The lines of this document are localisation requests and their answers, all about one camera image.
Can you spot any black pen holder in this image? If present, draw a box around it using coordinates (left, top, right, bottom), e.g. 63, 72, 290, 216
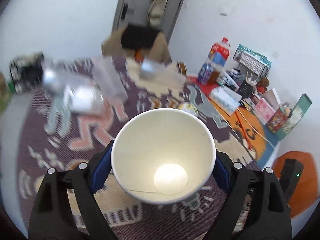
236, 80, 257, 99

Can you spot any red chopstick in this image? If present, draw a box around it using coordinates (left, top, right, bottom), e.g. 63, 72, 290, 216
234, 112, 252, 150

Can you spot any frosted plastic tumbler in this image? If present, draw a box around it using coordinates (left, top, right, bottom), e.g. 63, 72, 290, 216
91, 56, 128, 104

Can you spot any clear jar white label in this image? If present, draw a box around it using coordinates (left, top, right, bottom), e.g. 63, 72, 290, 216
63, 86, 105, 115

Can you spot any black shoe rack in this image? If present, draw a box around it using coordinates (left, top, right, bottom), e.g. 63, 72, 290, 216
9, 52, 44, 94

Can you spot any orange stool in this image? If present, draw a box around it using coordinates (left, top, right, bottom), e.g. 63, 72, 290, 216
272, 151, 319, 218

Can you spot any small frosted plastic cup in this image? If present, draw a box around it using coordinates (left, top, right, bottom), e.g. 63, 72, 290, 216
139, 58, 165, 80

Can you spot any plaid scarf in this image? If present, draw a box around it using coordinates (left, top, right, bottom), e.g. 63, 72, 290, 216
147, 0, 168, 28

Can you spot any blue drink can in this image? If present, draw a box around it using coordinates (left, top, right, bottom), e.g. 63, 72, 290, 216
197, 63, 213, 85

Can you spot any pink patterned box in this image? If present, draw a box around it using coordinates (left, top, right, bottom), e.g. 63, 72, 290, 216
253, 98, 276, 125

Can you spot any tissue box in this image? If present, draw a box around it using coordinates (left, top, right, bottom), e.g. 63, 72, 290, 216
209, 86, 242, 116

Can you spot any purple patterned woven tablecloth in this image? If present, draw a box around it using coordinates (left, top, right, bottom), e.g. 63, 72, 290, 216
18, 57, 257, 239

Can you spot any red label drink bottle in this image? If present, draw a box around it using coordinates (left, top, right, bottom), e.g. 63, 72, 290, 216
205, 37, 231, 85

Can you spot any dark patterned paper cup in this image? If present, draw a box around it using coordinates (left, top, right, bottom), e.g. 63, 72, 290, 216
111, 108, 216, 205

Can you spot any large frosted plastic cup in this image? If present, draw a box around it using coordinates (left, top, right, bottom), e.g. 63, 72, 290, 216
42, 67, 93, 94

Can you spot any brown chair with black cushion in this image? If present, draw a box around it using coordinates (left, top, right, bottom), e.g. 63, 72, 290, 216
101, 24, 172, 64

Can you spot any grey door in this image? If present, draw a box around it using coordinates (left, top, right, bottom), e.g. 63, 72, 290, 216
112, 0, 184, 41

